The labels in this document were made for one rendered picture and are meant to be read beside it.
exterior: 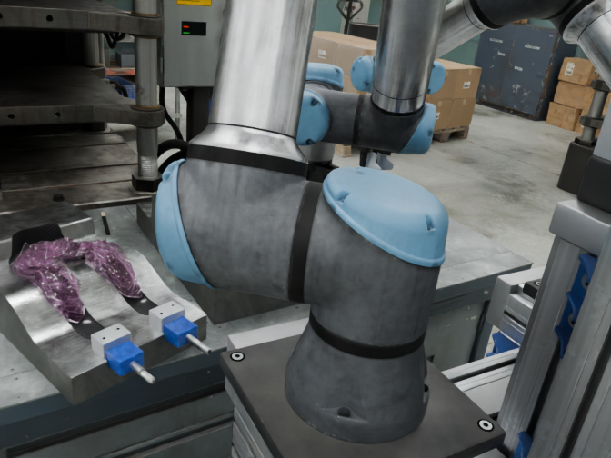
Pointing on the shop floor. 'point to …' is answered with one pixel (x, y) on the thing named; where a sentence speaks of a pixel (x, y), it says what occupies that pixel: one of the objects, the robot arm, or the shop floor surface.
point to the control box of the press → (189, 56)
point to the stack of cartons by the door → (574, 94)
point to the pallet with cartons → (455, 101)
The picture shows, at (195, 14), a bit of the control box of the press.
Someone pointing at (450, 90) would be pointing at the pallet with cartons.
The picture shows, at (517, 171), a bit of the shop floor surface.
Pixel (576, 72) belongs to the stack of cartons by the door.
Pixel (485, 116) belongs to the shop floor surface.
